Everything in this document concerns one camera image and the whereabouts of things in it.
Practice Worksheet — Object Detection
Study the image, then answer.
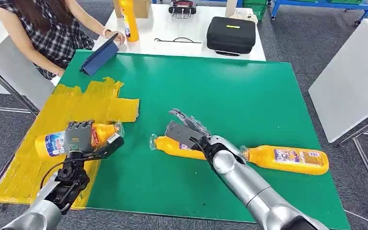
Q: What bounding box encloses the person's left hand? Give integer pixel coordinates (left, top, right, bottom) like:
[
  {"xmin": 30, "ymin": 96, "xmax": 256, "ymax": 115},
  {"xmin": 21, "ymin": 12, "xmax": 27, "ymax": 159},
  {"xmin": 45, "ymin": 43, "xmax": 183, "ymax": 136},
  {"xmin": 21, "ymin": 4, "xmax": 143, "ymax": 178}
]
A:
[{"xmin": 103, "ymin": 29, "xmax": 126, "ymax": 46}]

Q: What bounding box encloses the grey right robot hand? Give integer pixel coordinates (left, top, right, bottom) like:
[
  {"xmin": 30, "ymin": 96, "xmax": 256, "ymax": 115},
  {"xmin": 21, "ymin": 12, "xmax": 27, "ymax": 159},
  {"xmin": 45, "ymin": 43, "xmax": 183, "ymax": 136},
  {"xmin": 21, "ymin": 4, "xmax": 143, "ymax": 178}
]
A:
[{"xmin": 164, "ymin": 108, "xmax": 223, "ymax": 162}]

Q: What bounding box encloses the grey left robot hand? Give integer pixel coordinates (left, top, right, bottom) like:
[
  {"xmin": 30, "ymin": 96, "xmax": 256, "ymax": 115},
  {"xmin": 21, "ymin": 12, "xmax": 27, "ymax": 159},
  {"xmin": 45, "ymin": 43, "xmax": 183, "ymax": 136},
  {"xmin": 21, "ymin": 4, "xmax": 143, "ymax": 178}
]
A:
[{"xmin": 63, "ymin": 119, "xmax": 125, "ymax": 160}]

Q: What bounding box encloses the orange drink bottle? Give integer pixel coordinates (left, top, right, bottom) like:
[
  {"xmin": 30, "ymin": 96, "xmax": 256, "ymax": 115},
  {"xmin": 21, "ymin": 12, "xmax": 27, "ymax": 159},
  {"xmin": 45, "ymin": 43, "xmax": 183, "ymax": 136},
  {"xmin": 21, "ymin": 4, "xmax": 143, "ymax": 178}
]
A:
[
  {"xmin": 239, "ymin": 144, "xmax": 330, "ymax": 176},
  {"xmin": 118, "ymin": 0, "xmax": 140, "ymax": 43},
  {"xmin": 148, "ymin": 133, "xmax": 208, "ymax": 161},
  {"xmin": 34, "ymin": 119, "xmax": 125, "ymax": 161}
]

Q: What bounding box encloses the tablet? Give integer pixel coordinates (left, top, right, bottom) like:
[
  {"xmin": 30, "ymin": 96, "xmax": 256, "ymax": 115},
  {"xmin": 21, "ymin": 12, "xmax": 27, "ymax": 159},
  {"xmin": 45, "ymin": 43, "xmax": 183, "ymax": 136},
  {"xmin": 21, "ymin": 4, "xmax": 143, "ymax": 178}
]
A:
[{"xmin": 80, "ymin": 32, "xmax": 120, "ymax": 77}]

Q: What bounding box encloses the yellow sheet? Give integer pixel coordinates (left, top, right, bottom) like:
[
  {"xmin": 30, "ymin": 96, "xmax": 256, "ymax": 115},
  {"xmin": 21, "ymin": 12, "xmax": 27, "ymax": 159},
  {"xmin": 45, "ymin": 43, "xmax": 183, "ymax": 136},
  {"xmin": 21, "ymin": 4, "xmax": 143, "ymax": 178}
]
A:
[{"xmin": 0, "ymin": 76, "xmax": 140, "ymax": 210}]

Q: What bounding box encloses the person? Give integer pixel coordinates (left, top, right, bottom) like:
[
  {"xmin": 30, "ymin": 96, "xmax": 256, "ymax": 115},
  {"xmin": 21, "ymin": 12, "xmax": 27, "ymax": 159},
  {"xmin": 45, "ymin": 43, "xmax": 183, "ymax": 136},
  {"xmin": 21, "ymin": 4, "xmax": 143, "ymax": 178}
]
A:
[{"xmin": 0, "ymin": 0, "xmax": 126, "ymax": 81}]

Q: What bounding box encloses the cardboard box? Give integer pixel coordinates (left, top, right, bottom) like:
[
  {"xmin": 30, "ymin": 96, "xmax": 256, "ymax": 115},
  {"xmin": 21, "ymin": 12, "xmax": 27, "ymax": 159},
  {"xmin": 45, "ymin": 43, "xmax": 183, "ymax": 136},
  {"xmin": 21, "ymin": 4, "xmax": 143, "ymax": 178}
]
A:
[{"xmin": 112, "ymin": 0, "xmax": 153, "ymax": 19}]

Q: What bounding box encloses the grey desk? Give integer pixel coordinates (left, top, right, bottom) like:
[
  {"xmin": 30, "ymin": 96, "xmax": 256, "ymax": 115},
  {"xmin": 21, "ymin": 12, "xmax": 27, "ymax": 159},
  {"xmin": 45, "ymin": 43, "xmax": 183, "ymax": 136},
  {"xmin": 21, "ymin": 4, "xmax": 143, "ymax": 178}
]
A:
[{"xmin": 0, "ymin": 12, "xmax": 57, "ymax": 117}]

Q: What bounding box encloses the green table mat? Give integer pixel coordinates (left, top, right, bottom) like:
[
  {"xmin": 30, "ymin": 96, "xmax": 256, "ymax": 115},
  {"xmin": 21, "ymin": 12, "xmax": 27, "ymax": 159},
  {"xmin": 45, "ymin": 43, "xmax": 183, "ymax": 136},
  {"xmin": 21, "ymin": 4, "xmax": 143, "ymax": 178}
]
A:
[{"xmin": 56, "ymin": 49, "xmax": 352, "ymax": 230}]

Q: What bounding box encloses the black and red device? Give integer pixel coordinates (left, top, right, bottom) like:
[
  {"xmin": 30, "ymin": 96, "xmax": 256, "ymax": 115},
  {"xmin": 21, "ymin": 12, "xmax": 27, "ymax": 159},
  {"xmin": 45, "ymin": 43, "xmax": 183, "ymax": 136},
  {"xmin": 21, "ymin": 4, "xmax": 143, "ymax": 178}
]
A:
[{"xmin": 168, "ymin": 0, "xmax": 197, "ymax": 19}]

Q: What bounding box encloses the black zipped carry case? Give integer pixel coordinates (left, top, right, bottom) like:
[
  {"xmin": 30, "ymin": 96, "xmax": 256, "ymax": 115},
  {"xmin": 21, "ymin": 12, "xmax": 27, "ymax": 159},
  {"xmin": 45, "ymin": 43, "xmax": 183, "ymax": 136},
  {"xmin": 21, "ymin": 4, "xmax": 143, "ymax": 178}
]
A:
[{"xmin": 206, "ymin": 16, "xmax": 257, "ymax": 57}]

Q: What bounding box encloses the white plastic container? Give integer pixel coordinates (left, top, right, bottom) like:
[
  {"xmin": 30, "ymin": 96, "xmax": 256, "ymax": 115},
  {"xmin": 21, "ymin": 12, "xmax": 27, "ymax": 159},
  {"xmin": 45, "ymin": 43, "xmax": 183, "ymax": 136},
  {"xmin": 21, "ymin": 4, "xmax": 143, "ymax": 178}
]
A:
[{"xmin": 224, "ymin": 0, "xmax": 260, "ymax": 25}]

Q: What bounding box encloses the green plastic crate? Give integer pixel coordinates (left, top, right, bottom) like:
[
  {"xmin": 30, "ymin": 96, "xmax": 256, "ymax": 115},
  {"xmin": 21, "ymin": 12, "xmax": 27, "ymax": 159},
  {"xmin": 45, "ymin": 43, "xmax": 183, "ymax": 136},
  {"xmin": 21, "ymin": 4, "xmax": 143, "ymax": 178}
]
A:
[{"xmin": 243, "ymin": 0, "xmax": 270, "ymax": 22}]

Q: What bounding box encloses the blue wheeled cart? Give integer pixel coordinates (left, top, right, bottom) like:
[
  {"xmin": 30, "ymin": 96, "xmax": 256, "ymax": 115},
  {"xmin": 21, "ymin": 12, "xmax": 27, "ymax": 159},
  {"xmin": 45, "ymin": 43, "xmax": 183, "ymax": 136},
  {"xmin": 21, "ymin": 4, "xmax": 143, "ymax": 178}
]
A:
[{"xmin": 270, "ymin": 0, "xmax": 368, "ymax": 27}]

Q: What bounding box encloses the white table with metal legs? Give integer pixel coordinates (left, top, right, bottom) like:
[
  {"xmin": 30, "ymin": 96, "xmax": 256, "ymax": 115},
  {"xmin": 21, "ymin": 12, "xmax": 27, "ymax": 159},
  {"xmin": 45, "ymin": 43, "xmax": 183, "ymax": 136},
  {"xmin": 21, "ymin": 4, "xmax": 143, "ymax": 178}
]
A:
[{"xmin": 308, "ymin": 18, "xmax": 368, "ymax": 211}]

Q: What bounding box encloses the black cable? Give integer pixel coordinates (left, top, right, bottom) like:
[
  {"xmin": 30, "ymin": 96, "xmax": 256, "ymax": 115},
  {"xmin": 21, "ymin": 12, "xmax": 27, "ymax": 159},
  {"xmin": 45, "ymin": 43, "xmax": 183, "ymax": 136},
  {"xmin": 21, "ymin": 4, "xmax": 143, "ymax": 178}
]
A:
[{"xmin": 154, "ymin": 36, "xmax": 202, "ymax": 45}]

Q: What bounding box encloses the white floor cable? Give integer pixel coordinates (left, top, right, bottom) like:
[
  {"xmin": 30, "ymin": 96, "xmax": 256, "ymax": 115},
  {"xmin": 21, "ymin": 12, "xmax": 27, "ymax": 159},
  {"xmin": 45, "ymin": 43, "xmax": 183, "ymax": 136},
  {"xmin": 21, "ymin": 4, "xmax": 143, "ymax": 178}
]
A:
[{"xmin": 343, "ymin": 207, "xmax": 368, "ymax": 227}]

